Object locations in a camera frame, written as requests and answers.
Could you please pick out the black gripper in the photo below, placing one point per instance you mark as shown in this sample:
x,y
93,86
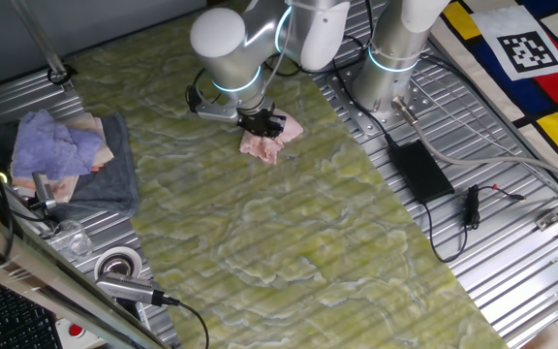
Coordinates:
x,y
259,121

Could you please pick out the pink fluffy cloth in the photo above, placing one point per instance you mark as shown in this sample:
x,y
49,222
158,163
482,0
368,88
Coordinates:
x,y
264,148

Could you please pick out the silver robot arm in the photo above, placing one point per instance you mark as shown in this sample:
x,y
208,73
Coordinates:
x,y
230,58

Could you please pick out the beige cloth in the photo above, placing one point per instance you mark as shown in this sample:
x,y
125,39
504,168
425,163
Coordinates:
x,y
63,189

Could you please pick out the purple fluffy cloth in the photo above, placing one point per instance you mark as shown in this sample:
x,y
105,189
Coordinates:
x,y
51,145

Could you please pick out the green marble pattern mat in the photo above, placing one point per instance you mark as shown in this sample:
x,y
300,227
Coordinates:
x,y
284,218

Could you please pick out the black power adapter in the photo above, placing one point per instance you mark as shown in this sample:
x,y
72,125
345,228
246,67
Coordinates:
x,y
419,172

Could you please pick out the dark grey towel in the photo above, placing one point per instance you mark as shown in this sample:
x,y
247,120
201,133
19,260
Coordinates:
x,y
114,184

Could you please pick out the small steel bowl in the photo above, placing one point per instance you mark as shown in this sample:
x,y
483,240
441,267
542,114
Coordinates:
x,y
116,264

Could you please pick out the clear acrylic rod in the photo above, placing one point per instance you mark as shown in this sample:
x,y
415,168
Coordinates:
x,y
41,43

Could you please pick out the white paper fiducial marker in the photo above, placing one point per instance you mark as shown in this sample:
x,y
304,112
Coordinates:
x,y
526,51

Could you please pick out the grey box red button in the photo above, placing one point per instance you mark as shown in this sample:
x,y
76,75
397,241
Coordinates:
x,y
75,331

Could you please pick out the black keyboard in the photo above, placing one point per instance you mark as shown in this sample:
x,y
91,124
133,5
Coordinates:
x,y
17,322

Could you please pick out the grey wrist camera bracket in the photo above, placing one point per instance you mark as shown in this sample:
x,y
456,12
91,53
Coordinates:
x,y
216,112

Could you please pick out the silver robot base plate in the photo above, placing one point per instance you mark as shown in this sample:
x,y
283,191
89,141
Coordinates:
x,y
366,123

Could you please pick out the silver ribbed camera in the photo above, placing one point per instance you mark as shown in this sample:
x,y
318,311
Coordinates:
x,y
126,287

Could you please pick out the small grey camera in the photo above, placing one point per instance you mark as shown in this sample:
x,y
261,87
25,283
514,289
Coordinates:
x,y
42,186

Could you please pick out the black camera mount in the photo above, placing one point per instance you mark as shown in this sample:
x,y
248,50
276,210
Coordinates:
x,y
41,206

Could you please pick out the aluminium frame bar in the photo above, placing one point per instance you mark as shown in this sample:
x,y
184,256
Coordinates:
x,y
41,276

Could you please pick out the small metal bracket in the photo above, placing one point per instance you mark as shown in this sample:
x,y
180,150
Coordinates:
x,y
548,220

